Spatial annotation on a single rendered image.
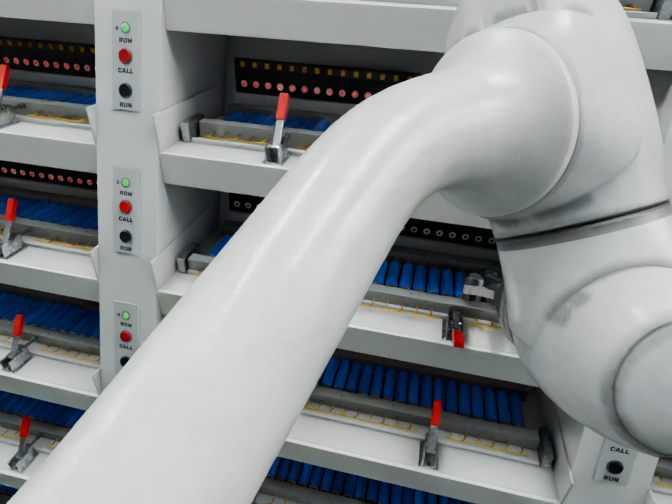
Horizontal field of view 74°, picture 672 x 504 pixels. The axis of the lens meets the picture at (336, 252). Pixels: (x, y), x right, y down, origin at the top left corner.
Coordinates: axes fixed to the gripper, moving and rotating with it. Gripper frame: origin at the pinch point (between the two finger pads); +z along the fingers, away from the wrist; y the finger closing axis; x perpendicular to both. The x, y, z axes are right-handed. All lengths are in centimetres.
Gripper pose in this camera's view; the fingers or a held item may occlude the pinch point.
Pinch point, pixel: (498, 284)
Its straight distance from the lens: 64.9
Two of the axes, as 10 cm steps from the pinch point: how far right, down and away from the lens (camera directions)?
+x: -1.3, 9.9, 0.6
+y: -9.8, -1.4, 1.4
